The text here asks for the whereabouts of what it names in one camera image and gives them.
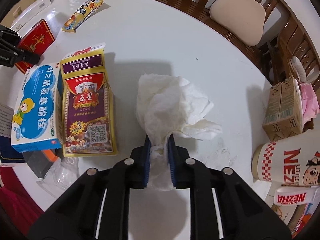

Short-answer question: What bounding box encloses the red tin box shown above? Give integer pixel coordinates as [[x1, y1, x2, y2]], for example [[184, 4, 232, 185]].
[[15, 19, 55, 74]]

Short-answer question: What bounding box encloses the clear plastic wrapper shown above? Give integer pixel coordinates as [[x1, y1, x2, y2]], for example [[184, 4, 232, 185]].
[[36, 157, 79, 199]]

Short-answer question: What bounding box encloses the Nezha paper cup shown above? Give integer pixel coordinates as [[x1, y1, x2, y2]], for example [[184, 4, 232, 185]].
[[251, 129, 319, 186]]

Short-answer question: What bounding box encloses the pink tissue paper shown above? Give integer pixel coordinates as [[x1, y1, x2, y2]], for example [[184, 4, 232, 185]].
[[300, 83, 319, 124]]

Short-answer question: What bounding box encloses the brown cardboard carton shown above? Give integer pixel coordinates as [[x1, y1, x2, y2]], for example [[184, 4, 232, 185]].
[[263, 76, 303, 141]]

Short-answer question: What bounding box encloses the small white box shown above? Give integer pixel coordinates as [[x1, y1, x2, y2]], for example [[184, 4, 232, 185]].
[[10, 0, 51, 32]]

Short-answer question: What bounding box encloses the red trousers leg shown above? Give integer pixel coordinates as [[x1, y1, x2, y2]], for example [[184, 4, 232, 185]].
[[1, 167, 44, 236]]

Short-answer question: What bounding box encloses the Nezha paper bag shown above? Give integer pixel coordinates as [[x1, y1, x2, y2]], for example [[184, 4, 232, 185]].
[[274, 186, 319, 206]]

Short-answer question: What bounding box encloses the white tissue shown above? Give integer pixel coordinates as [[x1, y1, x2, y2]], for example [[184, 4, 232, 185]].
[[136, 74, 222, 191]]

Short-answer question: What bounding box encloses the white text medicine box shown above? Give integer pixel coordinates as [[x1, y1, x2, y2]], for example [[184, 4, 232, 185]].
[[0, 104, 25, 167]]

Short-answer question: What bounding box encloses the blue white medicine box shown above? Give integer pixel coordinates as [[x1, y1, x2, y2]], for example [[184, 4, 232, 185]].
[[11, 63, 63, 153]]

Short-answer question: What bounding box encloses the yellow snack wrapper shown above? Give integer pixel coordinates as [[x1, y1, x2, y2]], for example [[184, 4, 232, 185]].
[[61, 0, 105, 33]]

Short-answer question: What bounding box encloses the beige chair cushion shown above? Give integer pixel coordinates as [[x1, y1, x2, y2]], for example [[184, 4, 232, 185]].
[[209, 0, 266, 47]]

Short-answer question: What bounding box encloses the wooden bench chair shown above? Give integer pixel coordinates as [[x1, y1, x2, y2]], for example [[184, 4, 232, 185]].
[[67, 0, 320, 93]]

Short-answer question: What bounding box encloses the black orange box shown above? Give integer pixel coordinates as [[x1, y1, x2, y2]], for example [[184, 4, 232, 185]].
[[22, 149, 61, 179]]

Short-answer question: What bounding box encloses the gold purple snack box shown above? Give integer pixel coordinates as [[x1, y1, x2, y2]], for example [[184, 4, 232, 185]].
[[60, 43, 117, 157]]

